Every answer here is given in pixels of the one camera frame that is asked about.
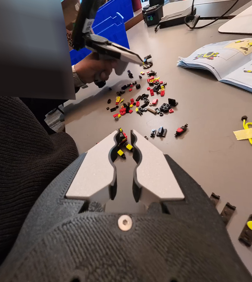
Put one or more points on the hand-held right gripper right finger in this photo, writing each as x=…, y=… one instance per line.
x=161, y=176

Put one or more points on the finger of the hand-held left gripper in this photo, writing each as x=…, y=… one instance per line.
x=128, y=51
x=117, y=55

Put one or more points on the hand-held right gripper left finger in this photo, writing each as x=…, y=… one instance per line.
x=90, y=174

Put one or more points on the black round lego stand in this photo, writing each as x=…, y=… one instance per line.
x=148, y=65

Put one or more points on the yellow black red lego model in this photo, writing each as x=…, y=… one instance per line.
x=122, y=138

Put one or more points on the pile of lego pieces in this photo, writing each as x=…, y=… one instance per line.
x=152, y=101

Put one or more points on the black lego plate yellow tile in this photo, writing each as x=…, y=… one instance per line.
x=215, y=198

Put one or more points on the red black lego clip piece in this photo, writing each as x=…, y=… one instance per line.
x=180, y=130

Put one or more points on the lego instruction booklet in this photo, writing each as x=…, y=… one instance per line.
x=227, y=63

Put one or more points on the person's left hand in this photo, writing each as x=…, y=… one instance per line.
x=88, y=68

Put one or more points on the blue plastic bin white label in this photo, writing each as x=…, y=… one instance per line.
x=112, y=33

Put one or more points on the black box teal light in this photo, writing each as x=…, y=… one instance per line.
x=152, y=17

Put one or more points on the silver wristwatch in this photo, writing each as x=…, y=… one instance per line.
x=78, y=77

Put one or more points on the maroon bottle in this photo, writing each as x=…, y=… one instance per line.
x=137, y=4

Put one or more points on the black power adapter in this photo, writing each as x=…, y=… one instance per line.
x=174, y=18

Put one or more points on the black knit sweater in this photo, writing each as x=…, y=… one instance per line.
x=18, y=165

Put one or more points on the yellow tape strip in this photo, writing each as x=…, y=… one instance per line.
x=239, y=134

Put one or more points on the silver monitor stand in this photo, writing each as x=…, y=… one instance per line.
x=249, y=22

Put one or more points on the black lego bracket piece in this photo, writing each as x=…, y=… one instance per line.
x=153, y=133
x=161, y=132

